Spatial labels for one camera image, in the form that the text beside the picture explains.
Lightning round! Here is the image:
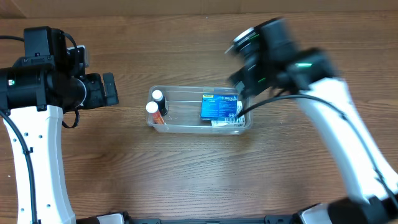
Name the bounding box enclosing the orange tube with white cap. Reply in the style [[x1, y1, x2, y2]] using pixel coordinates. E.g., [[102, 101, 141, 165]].
[[146, 101, 165, 124]]

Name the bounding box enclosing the dark bottle with white cap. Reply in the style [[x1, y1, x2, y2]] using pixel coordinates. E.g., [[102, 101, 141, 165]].
[[152, 90, 169, 116]]

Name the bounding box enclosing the white and blue box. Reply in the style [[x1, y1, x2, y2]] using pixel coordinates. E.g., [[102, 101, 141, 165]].
[[211, 101, 246, 128]]

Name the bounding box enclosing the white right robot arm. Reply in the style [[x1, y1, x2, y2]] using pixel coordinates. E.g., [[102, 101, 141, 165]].
[[229, 18, 397, 224]]

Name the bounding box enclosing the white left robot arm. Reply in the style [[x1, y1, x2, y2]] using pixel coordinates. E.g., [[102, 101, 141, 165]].
[[1, 27, 119, 223]]

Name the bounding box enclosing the clear plastic container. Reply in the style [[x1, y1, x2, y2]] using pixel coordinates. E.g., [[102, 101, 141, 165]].
[[147, 85, 253, 134]]

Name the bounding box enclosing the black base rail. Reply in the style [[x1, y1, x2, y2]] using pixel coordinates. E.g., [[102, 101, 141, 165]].
[[129, 215, 294, 224]]

